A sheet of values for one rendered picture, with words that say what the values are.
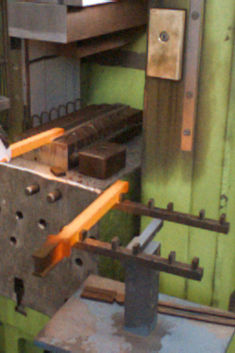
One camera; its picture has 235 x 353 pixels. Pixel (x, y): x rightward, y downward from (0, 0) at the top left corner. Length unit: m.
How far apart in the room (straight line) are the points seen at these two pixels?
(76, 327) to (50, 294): 0.37
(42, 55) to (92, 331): 0.88
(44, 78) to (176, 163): 0.55
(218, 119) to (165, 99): 0.15
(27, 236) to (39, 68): 0.53
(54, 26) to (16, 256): 0.70
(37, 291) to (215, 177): 0.63
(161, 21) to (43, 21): 0.30
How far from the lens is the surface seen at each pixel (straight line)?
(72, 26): 1.58
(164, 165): 1.65
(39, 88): 1.92
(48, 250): 1.17
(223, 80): 1.53
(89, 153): 1.61
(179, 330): 1.46
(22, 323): 1.95
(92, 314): 1.49
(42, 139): 1.64
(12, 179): 1.72
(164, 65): 1.56
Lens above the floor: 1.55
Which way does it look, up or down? 19 degrees down
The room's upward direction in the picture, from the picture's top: straight up
